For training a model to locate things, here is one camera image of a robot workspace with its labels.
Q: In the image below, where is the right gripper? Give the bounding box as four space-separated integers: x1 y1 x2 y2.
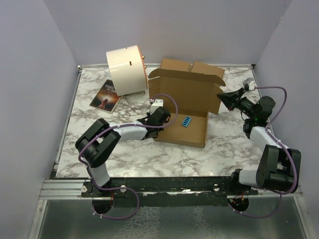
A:
218 88 256 119

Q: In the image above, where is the small blue rack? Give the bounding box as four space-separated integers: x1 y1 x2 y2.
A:
181 116 191 127

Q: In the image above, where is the brown cardboard box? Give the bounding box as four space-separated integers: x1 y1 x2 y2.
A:
148 68 226 148

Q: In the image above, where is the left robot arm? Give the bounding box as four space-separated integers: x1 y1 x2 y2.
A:
75 107 170 197

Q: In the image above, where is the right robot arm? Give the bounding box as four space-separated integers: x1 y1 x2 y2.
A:
217 88 301 195

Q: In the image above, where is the dark paperback book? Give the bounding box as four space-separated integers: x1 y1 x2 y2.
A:
90 79 121 114

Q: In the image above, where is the cream cylindrical container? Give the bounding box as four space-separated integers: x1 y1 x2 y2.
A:
106 45 147 96

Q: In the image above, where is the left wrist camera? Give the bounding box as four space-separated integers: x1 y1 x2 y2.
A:
150 99 164 114

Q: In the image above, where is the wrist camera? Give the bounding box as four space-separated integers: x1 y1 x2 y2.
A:
150 99 164 114
243 78 257 92

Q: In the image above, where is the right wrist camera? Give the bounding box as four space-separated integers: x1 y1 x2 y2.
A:
243 78 257 92

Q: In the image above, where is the aluminium table frame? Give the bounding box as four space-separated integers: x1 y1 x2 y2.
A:
29 67 316 239

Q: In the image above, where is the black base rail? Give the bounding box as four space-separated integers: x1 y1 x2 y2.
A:
81 176 258 207

